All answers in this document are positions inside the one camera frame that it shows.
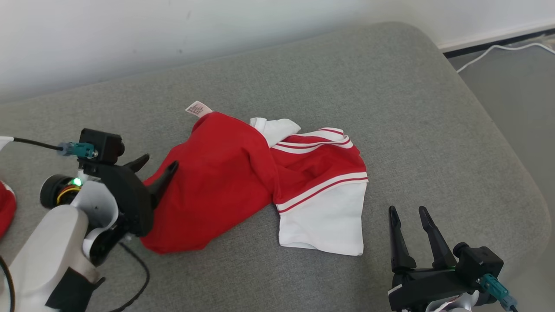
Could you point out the red jersey with white sleeves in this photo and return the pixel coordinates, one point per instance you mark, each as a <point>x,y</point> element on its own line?
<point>217,182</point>

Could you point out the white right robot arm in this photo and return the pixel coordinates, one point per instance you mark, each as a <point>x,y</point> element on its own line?
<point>455,305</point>

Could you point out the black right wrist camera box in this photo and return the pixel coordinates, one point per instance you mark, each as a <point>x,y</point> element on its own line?
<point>479,264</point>

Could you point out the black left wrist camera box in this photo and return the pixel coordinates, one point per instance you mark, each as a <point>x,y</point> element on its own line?
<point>102,145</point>

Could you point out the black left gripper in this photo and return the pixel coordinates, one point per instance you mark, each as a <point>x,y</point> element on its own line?
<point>130,199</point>

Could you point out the black floor edge strip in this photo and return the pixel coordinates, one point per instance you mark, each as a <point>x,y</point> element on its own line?
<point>498,43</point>

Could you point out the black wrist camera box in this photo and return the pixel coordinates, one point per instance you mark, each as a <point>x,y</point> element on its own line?
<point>102,145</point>
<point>479,264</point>

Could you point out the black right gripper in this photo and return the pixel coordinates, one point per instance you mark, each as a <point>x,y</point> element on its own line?
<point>425,286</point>

